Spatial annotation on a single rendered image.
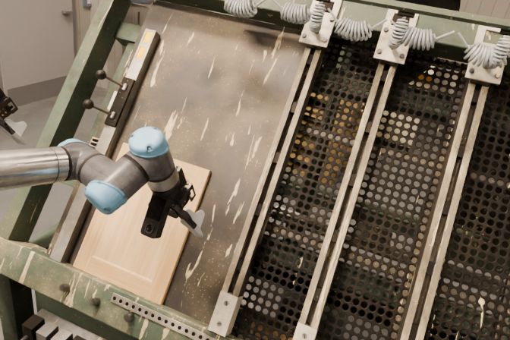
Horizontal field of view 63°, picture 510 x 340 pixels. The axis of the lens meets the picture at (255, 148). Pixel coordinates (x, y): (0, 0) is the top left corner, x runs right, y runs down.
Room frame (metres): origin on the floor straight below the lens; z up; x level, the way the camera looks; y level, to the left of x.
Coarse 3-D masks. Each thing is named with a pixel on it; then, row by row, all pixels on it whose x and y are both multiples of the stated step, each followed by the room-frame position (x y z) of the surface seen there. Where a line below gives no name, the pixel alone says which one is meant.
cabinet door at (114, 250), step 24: (192, 168) 1.32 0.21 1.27; (144, 192) 1.29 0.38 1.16; (192, 192) 1.27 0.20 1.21; (96, 216) 1.25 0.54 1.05; (120, 216) 1.25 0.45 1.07; (144, 216) 1.23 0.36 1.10; (168, 216) 1.22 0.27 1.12; (96, 240) 1.20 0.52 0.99; (120, 240) 1.19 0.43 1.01; (144, 240) 1.18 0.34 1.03; (168, 240) 1.17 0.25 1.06; (96, 264) 1.14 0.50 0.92; (120, 264) 1.14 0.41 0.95; (144, 264) 1.13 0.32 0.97; (168, 264) 1.12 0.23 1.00; (144, 288) 1.07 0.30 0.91
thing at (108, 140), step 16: (144, 32) 1.68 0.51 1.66; (144, 64) 1.61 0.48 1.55; (128, 112) 1.52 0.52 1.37; (112, 128) 1.44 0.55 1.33; (112, 144) 1.42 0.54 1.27; (80, 192) 1.30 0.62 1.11; (80, 208) 1.26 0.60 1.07; (64, 224) 1.23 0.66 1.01; (80, 224) 1.25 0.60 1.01; (64, 240) 1.20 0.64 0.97; (64, 256) 1.17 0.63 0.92
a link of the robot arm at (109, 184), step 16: (96, 160) 0.75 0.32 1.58; (112, 160) 0.77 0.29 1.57; (128, 160) 0.74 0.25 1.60; (80, 176) 0.73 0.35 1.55; (96, 176) 0.71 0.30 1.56; (112, 176) 0.70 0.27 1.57; (128, 176) 0.71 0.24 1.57; (144, 176) 0.73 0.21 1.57; (96, 192) 0.67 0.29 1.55; (112, 192) 0.68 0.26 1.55; (128, 192) 0.70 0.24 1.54; (96, 208) 0.69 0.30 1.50; (112, 208) 0.67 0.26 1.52
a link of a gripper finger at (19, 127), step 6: (6, 120) 1.14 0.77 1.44; (0, 126) 1.12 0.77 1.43; (12, 126) 1.14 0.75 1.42; (18, 126) 1.16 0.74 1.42; (24, 126) 1.17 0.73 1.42; (6, 132) 1.13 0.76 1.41; (18, 132) 1.15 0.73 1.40; (12, 138) 1.14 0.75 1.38; (18, 138) 1.13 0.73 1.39; (24, 144) 1.15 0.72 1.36
